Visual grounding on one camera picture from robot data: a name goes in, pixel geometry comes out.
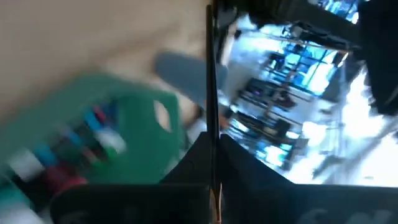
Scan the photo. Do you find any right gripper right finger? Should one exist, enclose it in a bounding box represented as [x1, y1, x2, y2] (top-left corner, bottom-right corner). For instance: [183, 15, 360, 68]
[219, 133, 398, 224]

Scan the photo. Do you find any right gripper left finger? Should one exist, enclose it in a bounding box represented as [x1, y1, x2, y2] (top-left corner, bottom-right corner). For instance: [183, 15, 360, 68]
[49, 132, 215, 224]

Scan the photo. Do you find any teal plastic bin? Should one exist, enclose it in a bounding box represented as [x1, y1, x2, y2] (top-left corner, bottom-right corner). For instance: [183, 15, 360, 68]
[0, 73, 184, 187]

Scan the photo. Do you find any small red paint bottle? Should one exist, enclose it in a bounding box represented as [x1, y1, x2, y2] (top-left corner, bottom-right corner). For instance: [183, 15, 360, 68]
[42, 163, 90, 203]

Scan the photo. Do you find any small blue paint bottle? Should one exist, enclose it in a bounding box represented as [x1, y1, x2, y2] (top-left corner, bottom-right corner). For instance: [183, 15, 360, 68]
[32, 141, 58, 167]

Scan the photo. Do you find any black paintbrush gold ferrule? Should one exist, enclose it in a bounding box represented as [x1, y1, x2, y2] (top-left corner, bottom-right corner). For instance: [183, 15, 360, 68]
[205, 0, 223, 224]

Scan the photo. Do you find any blue-grey plastic cup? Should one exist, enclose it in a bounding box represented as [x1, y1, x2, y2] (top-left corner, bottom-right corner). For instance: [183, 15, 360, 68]
[154, 51, 229, 108]

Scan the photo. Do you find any large teal paint bottle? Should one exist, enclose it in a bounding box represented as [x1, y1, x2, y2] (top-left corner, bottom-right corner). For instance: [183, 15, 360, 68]
[0, 179, 47, 224]

